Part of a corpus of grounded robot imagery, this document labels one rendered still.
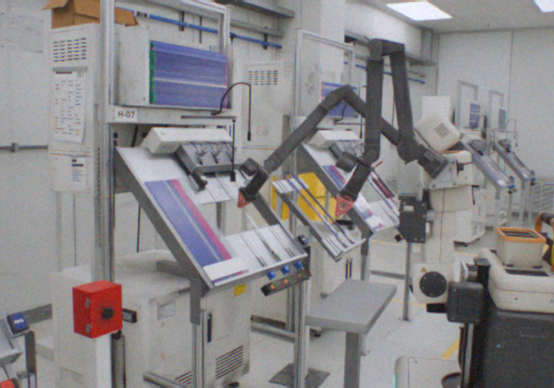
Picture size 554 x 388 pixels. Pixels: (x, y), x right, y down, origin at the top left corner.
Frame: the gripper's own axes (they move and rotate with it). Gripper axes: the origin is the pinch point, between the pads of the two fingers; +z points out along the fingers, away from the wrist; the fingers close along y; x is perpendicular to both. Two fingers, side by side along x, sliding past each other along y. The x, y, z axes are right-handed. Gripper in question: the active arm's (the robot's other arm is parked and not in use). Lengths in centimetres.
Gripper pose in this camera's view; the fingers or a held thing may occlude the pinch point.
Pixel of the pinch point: (240, 206)
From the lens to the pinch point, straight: 256.2
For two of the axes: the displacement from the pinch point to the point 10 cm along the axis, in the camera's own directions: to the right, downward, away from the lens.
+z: -5.4, 7.1, 4.5
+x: 6.3, 7.0, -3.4
